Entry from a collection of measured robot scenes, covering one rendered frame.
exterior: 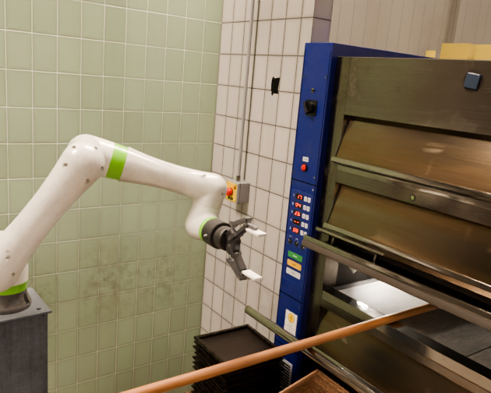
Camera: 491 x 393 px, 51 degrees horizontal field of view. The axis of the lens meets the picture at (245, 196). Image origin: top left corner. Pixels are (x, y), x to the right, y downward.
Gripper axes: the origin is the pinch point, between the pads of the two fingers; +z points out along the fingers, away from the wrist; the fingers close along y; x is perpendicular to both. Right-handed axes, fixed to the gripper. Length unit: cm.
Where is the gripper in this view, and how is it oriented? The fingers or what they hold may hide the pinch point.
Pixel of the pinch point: (258, 256)
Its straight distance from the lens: 154.1
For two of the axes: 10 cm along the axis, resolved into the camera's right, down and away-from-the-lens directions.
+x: -8.2, 0.6, -5.7
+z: 5.6, 2.3, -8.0
